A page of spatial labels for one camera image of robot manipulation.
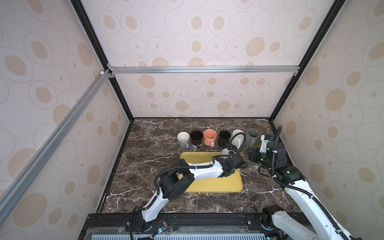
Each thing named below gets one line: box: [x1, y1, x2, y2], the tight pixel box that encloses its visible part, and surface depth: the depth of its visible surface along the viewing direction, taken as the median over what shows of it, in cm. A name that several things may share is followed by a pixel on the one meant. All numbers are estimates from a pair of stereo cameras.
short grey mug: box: [176, 131, 191, 149], surface depth 99 cm
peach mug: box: [203, 128, 218, 148], surface depth 102 cm
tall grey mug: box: [245, 128, 260, 148], surface depth 99 cm
